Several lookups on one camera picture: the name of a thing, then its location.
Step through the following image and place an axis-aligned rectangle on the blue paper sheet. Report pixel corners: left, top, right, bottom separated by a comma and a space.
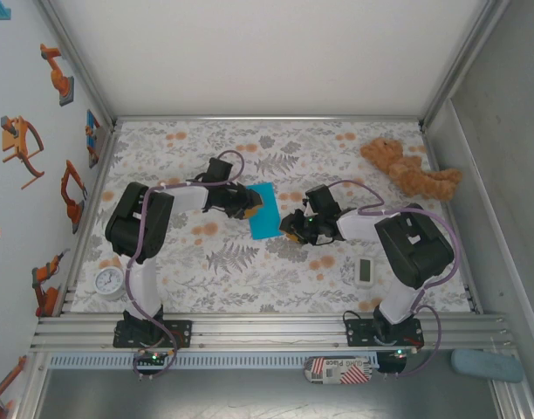
244, 182, 282, 240

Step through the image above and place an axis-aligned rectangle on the floral print table mat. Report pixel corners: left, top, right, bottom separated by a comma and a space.
70, 118, 473, 315

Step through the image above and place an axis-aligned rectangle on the thin aluminium crossbar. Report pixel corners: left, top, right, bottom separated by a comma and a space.
116, 114, 423, 124

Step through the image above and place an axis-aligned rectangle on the white digital timer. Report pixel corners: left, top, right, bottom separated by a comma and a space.
353, 257, 376, 289

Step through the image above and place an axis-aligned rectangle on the brown teddy bear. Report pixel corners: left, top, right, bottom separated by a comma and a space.
359, 137, 463, 202

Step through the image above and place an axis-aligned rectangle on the blue and orange sticker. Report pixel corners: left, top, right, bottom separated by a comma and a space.
86, 108, 109, 169

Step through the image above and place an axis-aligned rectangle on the newspaper print pencil case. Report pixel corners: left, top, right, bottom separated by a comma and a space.
304, 356, 375, 387

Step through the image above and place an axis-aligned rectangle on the white round clock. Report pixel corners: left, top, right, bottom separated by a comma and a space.
94, 266, 127, 301

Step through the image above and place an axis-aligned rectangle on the small LED circuit board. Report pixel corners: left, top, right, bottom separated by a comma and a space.
135, 348, 172, 366
387, 347, 419, 361

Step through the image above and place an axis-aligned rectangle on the orange curved machine sticker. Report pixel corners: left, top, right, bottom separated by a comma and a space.
0, 115, 45, 189

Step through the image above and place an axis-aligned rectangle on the blue sponge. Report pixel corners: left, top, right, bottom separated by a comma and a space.
450, 347, 524, 384

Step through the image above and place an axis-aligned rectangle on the thin black wire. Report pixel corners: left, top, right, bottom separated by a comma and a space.
343, 303, 380, 326

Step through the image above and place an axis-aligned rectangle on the wide aluminium frame rail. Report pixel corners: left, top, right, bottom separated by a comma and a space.
29, 312, 519, 353

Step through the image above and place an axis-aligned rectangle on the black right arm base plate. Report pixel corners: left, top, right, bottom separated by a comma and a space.
345, 318, 424, 349

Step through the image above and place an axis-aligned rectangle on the aluminium side rail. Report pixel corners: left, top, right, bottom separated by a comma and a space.
57, 124, 122, 315
421, 124, 484, 315

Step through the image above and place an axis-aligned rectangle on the white slotted cable duct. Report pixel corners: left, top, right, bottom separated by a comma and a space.
48, 353, 381, 368

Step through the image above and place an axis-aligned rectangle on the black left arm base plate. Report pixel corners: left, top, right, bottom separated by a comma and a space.
113, 319, 194, 349

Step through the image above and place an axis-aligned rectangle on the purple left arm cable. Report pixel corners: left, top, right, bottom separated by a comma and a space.
125, 150, 246, 381

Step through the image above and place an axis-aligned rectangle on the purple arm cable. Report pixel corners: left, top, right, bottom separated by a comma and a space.
330, 181, 462, 379
125, 150, 246, 381

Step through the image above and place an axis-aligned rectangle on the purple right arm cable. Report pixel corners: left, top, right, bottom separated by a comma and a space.
330, 181, 462, 379

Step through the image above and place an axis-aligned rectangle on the aluminium frame post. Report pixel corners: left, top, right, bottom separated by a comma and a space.
35, 0, 120, 130
417, 0, 512, 132

